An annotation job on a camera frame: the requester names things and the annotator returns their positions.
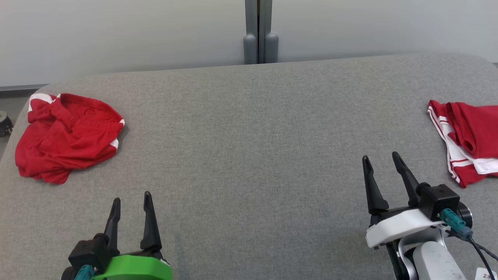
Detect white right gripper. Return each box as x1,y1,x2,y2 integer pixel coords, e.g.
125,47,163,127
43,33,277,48
362,152,442,250

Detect grey metal partition post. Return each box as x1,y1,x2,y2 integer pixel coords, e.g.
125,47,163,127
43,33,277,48
243,0,279,65

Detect red jersey with white stripes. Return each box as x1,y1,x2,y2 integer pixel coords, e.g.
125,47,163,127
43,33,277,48
427,100,498,189

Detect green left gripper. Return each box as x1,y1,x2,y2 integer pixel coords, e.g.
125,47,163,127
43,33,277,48
93,191,173,280

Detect red shorts with white trim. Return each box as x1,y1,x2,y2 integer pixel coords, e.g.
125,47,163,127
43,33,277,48
15,93,126,184

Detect black caster wheel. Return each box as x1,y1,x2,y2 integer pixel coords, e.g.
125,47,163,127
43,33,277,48
0,111,13,137

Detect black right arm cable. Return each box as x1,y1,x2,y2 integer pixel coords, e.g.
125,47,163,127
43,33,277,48
441,208,498,280

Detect grey fabric covered table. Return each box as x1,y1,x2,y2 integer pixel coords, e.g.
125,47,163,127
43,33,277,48
0,52,498,280

